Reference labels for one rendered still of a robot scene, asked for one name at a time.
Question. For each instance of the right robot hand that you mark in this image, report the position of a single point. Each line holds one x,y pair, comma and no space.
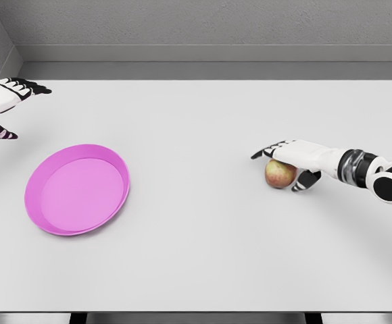
295,153

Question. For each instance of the red-green apple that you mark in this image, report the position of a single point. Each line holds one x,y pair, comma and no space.
280,174

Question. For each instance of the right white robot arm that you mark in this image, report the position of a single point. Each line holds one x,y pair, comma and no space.
368,168

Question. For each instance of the pink round plate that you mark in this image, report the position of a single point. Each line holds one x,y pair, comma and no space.
77,189

